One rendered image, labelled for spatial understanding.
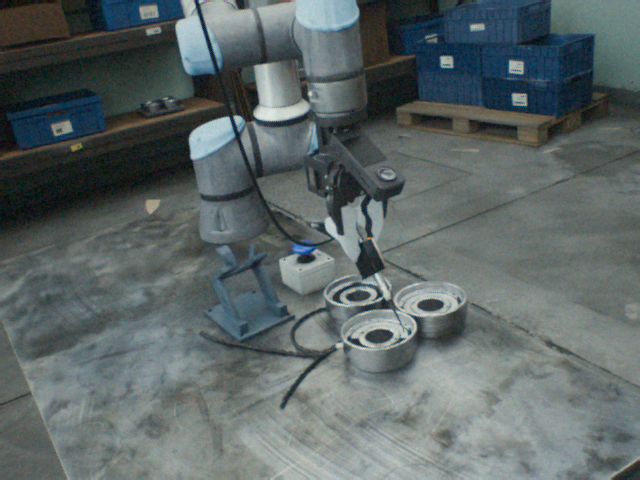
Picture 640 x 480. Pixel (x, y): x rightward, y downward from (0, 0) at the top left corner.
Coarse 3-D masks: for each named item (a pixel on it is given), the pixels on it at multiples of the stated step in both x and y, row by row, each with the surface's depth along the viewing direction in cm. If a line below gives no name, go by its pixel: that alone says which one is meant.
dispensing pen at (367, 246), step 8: (360, 240) 98; (368, 240) 96; (360, 248) 97; (368, 248) 96; (360, 256) 97; (368, 256) 96; (376, 256) 96; (360, 264) 98; (368, 264) 96; (376, 264) 96; (360, 272) 99; (368, 272) 97; (376, 272) 95; (376, 280) 97; (384, 280) 97; (384, 288) 97; (384, 296) 97; (392, 304) 97; (400, 320) 97
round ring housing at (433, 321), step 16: (416, 288) 107; (432, 288) 107; (448, 288) 106; (400, 304) 104; (416, 304) 103; (432, 304) 105; (448, 304) 102; (464, 304) 99; (416, 320) 98; (432, 320) 98; (448, 320) 98; (432, 336) 99
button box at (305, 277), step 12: (312, 252) 121; (288, 264) 118; (300, 264) 118; (312, 264) 117; (324, 264) 117; (288, 276) 119; (300, 276) 115; (312, 276) 116; (324, 276) 118; (336, 276) 119; (300, 288) 116; (312, 288) 117
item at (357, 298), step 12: (348, 276) 112; (360, 276) 112; (372, 276) 111; (336, 288) 111; (360, 288) 110; (348, 300) 110; (360, 300) 111; (384, 300) 104; (336, 312) 105; (348, 312) 104; (360, 312) 103
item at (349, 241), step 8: (344, 208) 93; (352, 208) 94; (344, 216) 93; (352, 216) 94; (328, 224) 98; (344, 224) 94; (352, 224) 95; (336, 232) 97; (352, 232) 95; (344, 240) 95; (352, 240) 95; (344, 248) 96; (352, 248) 96; (352, 256) 97
